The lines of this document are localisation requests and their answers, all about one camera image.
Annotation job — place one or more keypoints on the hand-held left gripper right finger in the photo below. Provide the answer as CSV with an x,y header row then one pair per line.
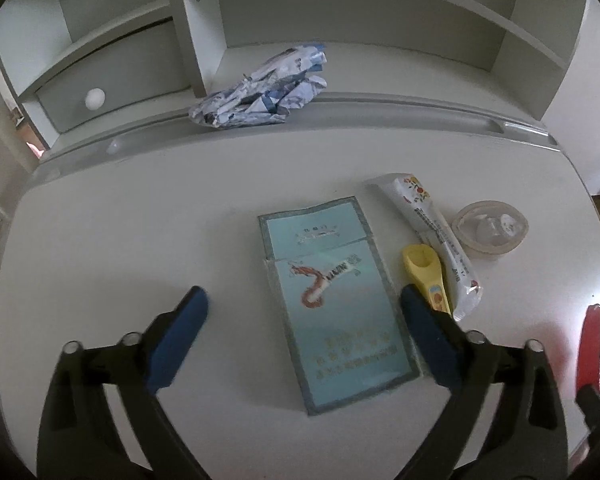
x,y
427,340

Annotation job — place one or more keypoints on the grey drawer with white knob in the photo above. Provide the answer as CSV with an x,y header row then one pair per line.
x,y
130,75

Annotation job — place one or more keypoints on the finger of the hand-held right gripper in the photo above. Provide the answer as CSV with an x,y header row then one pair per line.
x,y
592,405

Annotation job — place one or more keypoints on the grey desk shelf unit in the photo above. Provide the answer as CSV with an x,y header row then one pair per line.
x,y
380,25

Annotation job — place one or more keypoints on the teal cigarette pack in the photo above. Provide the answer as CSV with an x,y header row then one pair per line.
x,y
330,310

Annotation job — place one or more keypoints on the yellow plastic spoon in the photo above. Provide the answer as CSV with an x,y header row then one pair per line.
x,y
420,265

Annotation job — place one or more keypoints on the red plastic lid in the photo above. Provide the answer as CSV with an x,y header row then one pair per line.
x,y
591,345

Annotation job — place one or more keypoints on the clear plastic cup lid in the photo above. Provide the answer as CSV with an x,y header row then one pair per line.
x,y
490,227

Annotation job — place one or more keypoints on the crumpled blue white wrapper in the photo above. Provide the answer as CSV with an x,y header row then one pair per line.
x,y
260,95

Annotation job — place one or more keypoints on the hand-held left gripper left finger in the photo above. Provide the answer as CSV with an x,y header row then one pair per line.
x,y
179,340

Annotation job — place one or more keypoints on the white tube sachet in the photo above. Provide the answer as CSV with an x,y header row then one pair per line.
x,y
430,220

